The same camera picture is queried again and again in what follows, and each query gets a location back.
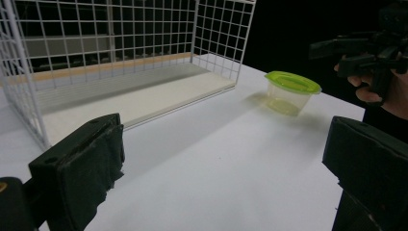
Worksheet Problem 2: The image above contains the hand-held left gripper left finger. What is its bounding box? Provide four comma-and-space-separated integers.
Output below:
28, 113, 126, 231

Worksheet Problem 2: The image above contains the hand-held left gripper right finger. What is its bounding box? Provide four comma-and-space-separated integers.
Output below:
321, 115, 408, 231

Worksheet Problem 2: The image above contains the clear container with green lid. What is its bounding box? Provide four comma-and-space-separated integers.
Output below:
264, 70, 322, 117

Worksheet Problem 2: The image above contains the white shelf board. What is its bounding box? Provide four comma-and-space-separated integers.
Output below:
40, 71, 238, 146

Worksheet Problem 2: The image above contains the white wire grid rack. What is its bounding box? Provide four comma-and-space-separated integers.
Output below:
0, 0, 258, 151

